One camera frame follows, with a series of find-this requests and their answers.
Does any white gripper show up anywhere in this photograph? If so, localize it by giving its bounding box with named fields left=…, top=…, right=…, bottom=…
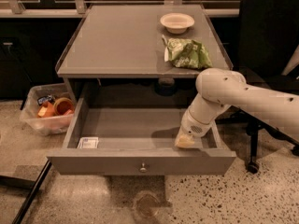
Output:
left=175, top=110, right=212, bottom=148

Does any grey top drawer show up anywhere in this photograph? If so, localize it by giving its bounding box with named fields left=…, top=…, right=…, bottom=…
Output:
left=48, top=98, right=236, bottom=175

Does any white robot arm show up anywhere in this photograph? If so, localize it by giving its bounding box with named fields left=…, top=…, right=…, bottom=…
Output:
left=175, top=68, right=299, bottom=148

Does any grey drawer cabinet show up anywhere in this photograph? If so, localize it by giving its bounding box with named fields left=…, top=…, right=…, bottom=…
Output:
left=57, top=5, right=233, bottom=101

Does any round floor cover plate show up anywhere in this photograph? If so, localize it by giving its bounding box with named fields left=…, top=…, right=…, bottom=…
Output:
left=133, top=190, right=161, bottom=218

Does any green chip bag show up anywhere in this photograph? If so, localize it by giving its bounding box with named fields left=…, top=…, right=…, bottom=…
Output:
left=162, top=35, right=212, bottom=70

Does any small white packet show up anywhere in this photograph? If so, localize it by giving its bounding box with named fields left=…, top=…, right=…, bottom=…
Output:
left=78, top=137, right=99, bottom=148

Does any white paper bowl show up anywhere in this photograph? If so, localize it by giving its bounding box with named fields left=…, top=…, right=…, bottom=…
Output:
left=160, top=13, right=194, bottom=35

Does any orange terracotta pot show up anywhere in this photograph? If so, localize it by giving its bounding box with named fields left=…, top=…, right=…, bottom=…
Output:
left=53, top=97, right=74, bottom=116

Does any clear plastic storage bin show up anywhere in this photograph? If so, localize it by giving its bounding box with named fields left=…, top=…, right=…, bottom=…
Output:
left=20, top=83, right=75, bottom=135

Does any orange cup in bin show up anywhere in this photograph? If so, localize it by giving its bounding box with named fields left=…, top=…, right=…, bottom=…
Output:
left=37, top=102, right=55, bottom=118

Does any black office chair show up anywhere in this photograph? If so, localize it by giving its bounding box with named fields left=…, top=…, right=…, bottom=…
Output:
left=218, top=0, right=299, bottom=175

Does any black chair base leg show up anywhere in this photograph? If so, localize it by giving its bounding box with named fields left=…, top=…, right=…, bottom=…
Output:
left=0, top=161, right=51, bottom=224

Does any metal railing frame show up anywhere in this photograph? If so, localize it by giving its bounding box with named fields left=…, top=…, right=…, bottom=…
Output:
left=0, top=0, right=241, bottom=19

